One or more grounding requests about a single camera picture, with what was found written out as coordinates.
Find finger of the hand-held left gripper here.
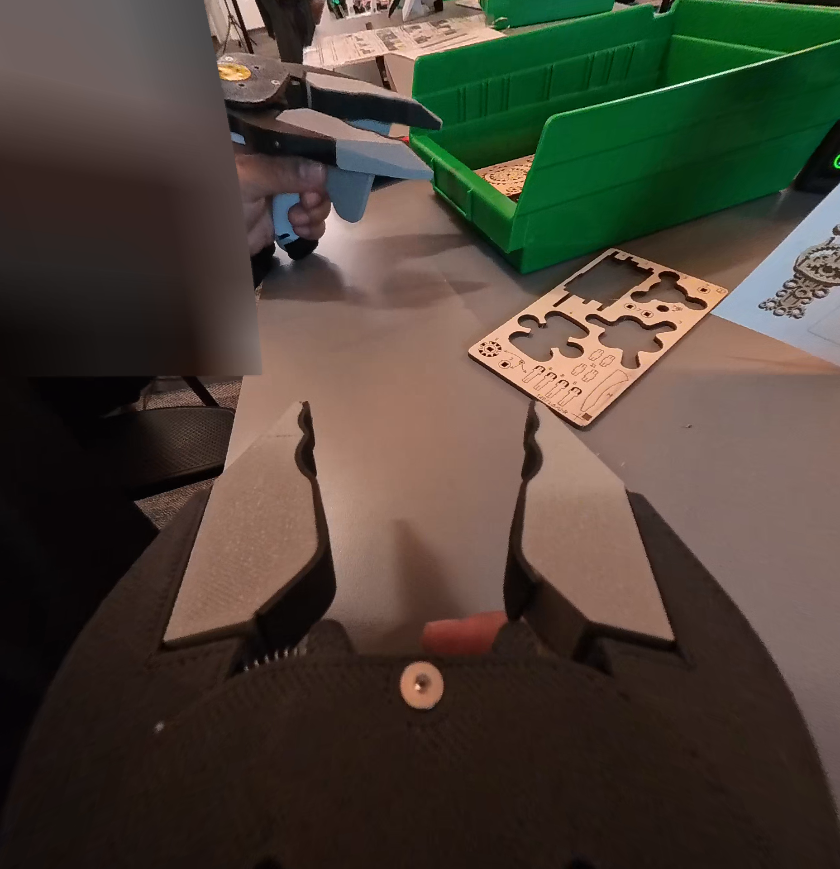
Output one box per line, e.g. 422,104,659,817
302,68,444,133
276,110,437,225

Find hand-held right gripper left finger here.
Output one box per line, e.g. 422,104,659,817
162,401,337,645

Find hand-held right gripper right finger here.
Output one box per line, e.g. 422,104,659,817
503,399,677,661

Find green plastic bin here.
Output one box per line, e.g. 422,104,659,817
410,0,840,276
477,0,616,31

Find person's left hand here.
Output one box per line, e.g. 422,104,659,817
237,151,330,255

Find person's right hand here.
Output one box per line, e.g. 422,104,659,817
422,611,509,656

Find printed paper sheets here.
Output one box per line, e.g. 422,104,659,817
311,17,506,69

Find black office chair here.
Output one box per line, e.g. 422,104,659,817
108,404,235,501

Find engraved wooden gear sheet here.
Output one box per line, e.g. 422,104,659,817
477,155,538,202

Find wooden sheet with lobed cutouts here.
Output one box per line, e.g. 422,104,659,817
469,248,728,429

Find person's black top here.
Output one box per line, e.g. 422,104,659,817
0,377,156,748

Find folded assembly instruction booklet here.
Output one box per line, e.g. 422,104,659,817
712,180,840,374

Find black display device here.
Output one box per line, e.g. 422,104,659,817
793,109,840,194

